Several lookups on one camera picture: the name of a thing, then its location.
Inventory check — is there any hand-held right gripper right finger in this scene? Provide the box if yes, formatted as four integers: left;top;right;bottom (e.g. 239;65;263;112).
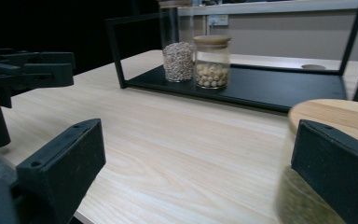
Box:
290;119;358;224

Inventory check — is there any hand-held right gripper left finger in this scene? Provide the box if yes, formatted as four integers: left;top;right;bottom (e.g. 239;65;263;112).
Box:
15;118;107;224

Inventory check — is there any glass jar with green beans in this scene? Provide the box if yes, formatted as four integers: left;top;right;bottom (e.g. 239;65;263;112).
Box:
274;98;358;224

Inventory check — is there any black two-tier metal rack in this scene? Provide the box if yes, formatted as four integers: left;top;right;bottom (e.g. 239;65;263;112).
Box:
103;0;358;115

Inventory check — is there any tall glass jar with grains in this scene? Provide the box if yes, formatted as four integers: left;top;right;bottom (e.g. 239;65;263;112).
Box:
158;0;198;84

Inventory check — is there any short jar with white beans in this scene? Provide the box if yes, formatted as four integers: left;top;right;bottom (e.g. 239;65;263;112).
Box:
193;35;233;91

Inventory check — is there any beige wooden desk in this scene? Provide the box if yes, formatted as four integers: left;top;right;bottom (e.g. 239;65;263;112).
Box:
176;0;358;17

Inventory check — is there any white wall socket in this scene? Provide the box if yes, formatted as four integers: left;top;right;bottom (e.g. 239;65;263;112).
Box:
207;14;229;27

